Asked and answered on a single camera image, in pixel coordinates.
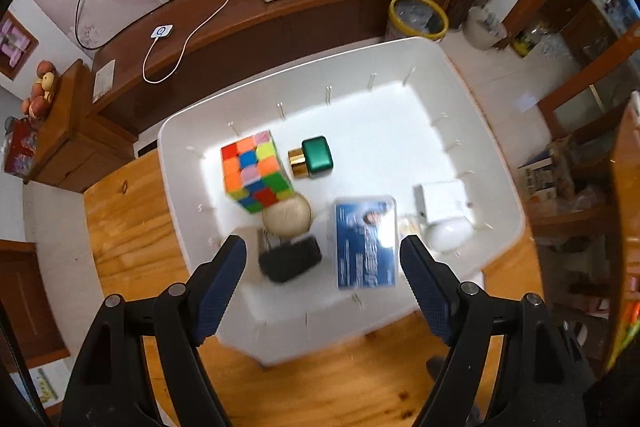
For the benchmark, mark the white plastic bin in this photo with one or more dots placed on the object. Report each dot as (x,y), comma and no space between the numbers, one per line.
(360,127)

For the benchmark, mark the wooden side cabinet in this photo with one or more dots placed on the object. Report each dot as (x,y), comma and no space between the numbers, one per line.
(75,147)

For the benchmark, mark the white bucket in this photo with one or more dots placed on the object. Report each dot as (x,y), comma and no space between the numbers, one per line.
(480,32)

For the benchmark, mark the white paper sheet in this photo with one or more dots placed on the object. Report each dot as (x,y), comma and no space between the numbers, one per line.
(104,82)

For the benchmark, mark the pink wall picture frame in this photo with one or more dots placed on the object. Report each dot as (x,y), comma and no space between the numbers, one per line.
(12,44)

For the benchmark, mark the green bottle with gold cap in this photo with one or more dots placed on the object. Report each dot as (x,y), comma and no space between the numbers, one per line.
(317,154)

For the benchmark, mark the white egg-shaped case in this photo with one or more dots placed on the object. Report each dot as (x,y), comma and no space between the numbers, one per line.
(447,234)

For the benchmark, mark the yellow-rimmed trash bin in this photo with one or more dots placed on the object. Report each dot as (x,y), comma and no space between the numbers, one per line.
(415,19)

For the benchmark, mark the gold oval case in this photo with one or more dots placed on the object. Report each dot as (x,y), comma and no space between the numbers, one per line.
(287,217)

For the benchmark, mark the blue dental floss box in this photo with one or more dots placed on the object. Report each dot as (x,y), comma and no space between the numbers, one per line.
(365,247)

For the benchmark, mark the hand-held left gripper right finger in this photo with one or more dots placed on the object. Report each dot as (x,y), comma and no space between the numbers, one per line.
(425,287)

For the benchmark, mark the white toy camera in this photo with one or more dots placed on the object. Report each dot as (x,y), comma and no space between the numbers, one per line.
(442,202)

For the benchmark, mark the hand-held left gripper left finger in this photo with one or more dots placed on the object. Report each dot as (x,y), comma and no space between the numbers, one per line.
(225,287)

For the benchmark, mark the wooden door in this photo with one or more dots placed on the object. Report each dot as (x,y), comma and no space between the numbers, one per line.
(25,307)

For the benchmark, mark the white square charging pad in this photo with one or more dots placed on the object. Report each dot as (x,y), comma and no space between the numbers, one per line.
(162,32)

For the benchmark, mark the red box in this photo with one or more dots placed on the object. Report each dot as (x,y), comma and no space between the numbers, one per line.
(20,147)

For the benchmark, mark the champagne rectangular case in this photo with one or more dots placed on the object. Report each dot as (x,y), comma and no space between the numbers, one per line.
(252,252)

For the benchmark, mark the black charger plug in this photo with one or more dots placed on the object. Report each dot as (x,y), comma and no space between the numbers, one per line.
(290,259)

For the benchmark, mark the long wooden television cabinet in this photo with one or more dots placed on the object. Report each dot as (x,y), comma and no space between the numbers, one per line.
(320,7)

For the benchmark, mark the colourful puzzle cube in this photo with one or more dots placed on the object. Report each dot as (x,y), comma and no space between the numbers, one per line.
(252,172)

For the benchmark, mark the blue and white carton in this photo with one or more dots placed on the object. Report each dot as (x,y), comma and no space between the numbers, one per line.
(537,177)

